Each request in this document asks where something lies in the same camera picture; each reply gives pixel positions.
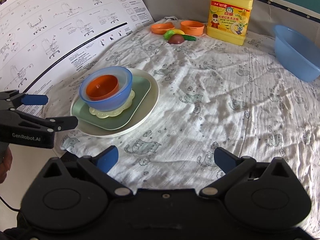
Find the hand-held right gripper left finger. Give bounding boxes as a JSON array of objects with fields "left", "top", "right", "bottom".
[{"left": 42, "top": 145, "right": 133, "bottom": 198}]

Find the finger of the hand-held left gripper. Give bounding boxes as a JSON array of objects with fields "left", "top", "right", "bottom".
[
  {"left": 11, "top": 109, "right": 78, "bottom": 132},
  {"left": 0, "top": 90, "right": 48, "bottom": 110}
]

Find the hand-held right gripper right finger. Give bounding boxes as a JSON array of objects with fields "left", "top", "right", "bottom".
[{"left": 199, "top": 147, "right": 298, "bottom": 198}]

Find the green square plate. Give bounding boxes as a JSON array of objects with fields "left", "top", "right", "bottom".
[{"left": 72, "top": 75, "right": 152, "bottom": 130}]

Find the yellow scalloped plate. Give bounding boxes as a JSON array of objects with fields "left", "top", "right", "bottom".
[{"left": 88, "top": 89, "right": 135, "bottom": 119}]

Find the translucent blue bowl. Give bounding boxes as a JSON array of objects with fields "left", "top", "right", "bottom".
[{"left": 79, "top": 66, "right": 133, "bottom": 112}]

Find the dark orange bowl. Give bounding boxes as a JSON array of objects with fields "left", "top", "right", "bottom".
[{"left": 85, "top": 74, "right": 119, "bottom": 102}]

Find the white round plate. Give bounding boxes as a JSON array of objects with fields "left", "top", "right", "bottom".
[{"left": 70, "top": 68, "right": 160, "bottom": 138}]

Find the person's left hand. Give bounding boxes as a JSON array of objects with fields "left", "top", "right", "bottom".
[{"left": 0, "top": 146, "right": 13, "bottom": 184}]

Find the white cat-printed blanket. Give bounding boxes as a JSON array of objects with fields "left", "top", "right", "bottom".
[{"left": 45, "top": 16, "right": 320, "bottom": 230}]

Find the white instruction sheet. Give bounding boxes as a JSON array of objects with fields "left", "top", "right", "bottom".
[{"left": 0, "top": 0, "right": 162, "bottom": 120}]

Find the large blue plastic basin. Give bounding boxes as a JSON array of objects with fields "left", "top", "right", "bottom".
[{"left": 273, "top": 24, "right": 320, "bottom": 82}]

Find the brown toy fruit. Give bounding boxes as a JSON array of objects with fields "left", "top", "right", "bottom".
[{"left": 168, "top": 34, "right": 185, "bottom": 45}]

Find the tall light orange cup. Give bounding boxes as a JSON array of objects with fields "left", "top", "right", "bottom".
[{"left": 180, "top": 20, "right": 205, "bottom": 37}]

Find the shallow light orange dish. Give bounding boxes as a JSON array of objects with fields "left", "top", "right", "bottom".
[{"left": 151, "top": 22, "right": 175, "bottom": 35}]

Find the yellow detergent bottle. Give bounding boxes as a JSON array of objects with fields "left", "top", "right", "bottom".
[{"left": 207, "top": 0, "right": 254, "bottom": 46}]

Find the black cable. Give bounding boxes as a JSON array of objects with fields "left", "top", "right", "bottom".
[{"left": 0, "top": 196, "right": 22, "bottom": 213}]

